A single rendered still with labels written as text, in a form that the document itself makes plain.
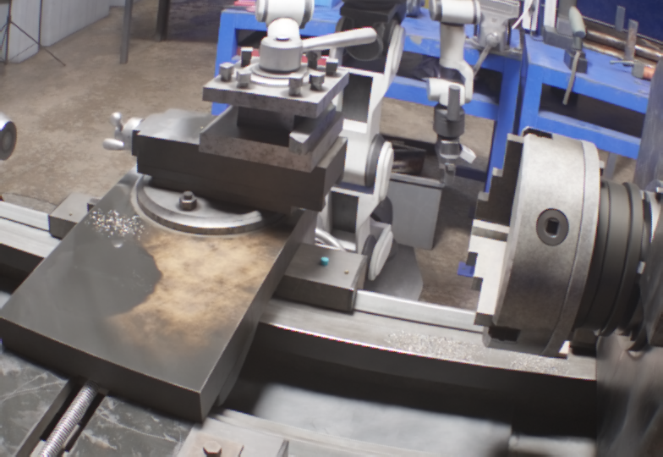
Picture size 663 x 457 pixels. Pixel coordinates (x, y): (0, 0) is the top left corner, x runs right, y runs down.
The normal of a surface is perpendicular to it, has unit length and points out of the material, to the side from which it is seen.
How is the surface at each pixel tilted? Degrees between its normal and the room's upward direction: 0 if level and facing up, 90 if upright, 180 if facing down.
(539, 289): 82
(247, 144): 90
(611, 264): 66
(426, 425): 18
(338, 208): 112
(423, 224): 90
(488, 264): 24
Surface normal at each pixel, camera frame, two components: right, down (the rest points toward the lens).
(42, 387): 0.10, -0.87
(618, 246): -0.13, -0.14
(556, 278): -0.19, 0.22
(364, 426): -0.21, -0.90
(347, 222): -0.30, 0.73
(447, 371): -0.22, 0.45
